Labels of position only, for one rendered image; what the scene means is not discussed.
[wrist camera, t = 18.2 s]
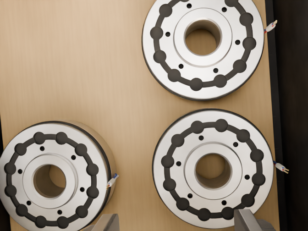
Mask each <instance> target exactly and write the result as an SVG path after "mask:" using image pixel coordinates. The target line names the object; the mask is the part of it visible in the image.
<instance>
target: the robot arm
mask: <svg viewBox="0 0 308 231"><path fill-rule="evenodd" d="M234 227H235V231H276V230H275V229H274V227H273V226H272V225H271V223H269V222H267V221H265V220H263V219H258V220H257V219H256V218H255V216H254V215H253V213H252V212H251V210H250V209H235V210H234ZM83 231H120V226H119V216H118V214H102V216H101V217H100V219H99V220H98V222H97V223H96V224H95V225H90V226H89V227H87V228H85V229H84V230H83Z"/></svg>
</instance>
